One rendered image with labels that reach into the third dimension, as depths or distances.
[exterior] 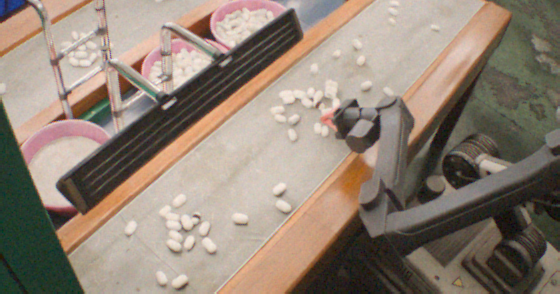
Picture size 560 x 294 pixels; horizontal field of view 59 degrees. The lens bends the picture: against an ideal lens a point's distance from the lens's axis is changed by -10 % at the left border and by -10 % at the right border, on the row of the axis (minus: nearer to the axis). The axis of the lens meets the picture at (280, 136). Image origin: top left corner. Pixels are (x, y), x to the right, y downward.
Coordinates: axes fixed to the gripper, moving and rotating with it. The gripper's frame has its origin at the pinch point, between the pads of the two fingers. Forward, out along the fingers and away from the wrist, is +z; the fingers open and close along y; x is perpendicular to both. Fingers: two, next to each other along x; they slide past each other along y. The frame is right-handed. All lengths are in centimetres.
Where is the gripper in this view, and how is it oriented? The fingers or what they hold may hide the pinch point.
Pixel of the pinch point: (323, 119)
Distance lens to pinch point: 146.1
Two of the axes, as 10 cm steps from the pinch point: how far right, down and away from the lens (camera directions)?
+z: -6.8, -0.1, 7.3
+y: -6.1, 5.6, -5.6
